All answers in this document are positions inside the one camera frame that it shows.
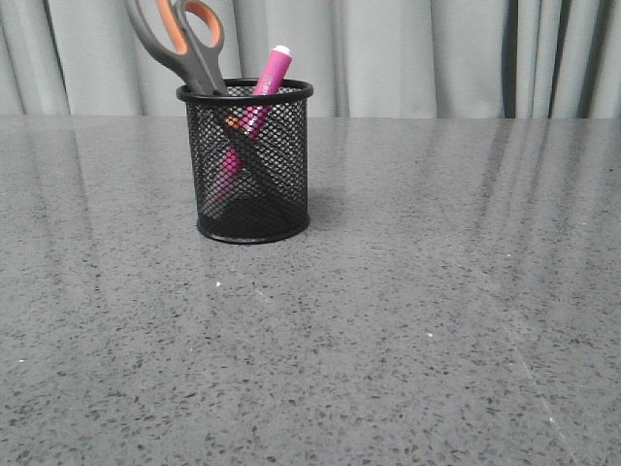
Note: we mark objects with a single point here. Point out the pink highlighter pen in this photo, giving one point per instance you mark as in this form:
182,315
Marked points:
269,82

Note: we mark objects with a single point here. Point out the grey orange scissors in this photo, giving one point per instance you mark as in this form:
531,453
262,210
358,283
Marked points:
197,38

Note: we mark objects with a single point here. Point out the black mesh pen cup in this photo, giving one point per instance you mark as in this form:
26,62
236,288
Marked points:
249,156

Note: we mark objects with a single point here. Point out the grey curtain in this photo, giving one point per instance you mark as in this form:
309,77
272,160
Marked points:
525,59

